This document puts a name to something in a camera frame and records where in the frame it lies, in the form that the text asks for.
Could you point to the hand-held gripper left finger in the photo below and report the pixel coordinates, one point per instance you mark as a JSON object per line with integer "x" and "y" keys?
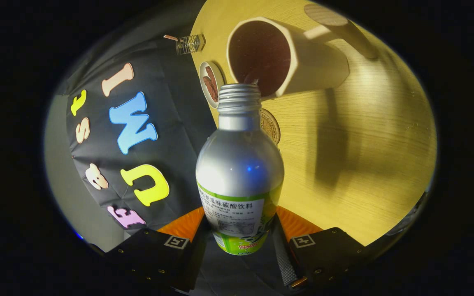
{"x": 194, "y": 259}

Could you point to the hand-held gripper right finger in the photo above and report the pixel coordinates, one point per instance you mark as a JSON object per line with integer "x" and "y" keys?
{"x": 286, "y": 263}

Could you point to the silver green juice bottle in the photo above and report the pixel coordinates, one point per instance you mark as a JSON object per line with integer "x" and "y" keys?
{"x": 239, "y": 164}

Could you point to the round wooden coaster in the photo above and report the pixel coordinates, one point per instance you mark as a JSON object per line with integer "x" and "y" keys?
{"x": 273, "y": 127}

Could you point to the wooden table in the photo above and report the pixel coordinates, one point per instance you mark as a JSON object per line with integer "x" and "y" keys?
{"x": 364, "y": 144}

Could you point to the brown food piece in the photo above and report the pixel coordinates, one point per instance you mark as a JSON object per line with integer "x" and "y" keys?
{"x": 211, "y": 92}
{"x": 212, "y": 76}

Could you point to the white oval plate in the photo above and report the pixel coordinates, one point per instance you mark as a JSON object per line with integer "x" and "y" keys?
{"x": 202, "y": 70}

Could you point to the pink striped straw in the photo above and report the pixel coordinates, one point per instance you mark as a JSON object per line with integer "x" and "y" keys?
{"x": 170, "y": 37}

